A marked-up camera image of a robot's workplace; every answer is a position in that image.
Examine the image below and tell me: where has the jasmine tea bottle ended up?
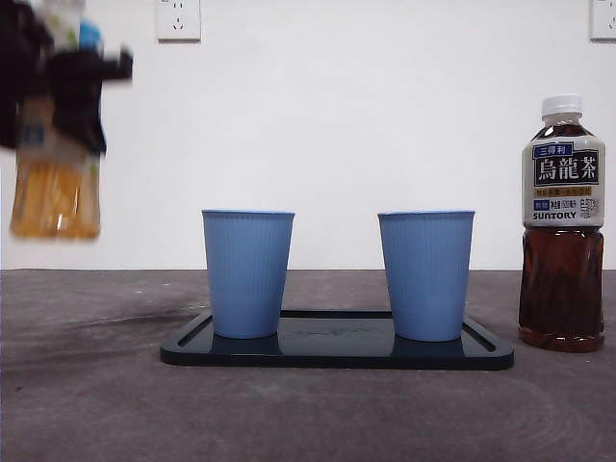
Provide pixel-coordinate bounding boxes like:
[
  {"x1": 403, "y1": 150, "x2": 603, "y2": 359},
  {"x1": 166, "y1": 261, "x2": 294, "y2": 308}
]
[{"x1": 9, "y1": 0, "x2": 105, "y2": 241}]

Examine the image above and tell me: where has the dark oolong tea bottle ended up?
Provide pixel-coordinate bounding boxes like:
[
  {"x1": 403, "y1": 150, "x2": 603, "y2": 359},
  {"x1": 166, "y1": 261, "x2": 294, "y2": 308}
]
[{"x1": 517, "y1": 93, "x2": 606, "y2": 353}]

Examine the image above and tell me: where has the blue ribbed plastic cup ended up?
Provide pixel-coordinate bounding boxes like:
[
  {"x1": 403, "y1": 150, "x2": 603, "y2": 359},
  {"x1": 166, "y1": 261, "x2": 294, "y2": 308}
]
[
  {"x1": 200, "y1": 208, "x2": 295, "y2": 340},
  {"x1": 376, "y1": 209, "x2": 477, "y2": 344}
]

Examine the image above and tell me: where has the dark blue rectangular tray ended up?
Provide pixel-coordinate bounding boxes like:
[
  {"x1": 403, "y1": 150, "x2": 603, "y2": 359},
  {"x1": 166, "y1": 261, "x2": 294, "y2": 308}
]
[{"x1": 159, "y1": 309, "x2": 515, "y2": 372}]

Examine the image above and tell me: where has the white wall socket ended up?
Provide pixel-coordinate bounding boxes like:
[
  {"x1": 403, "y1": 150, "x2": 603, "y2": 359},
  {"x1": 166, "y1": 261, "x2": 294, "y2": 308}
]
[
  {"x1": 154, "y1": 0, "x2": 202, "y2": 42},
  {"x1": 589, "y1": 0, "x2": 616, "y2": 41}
]

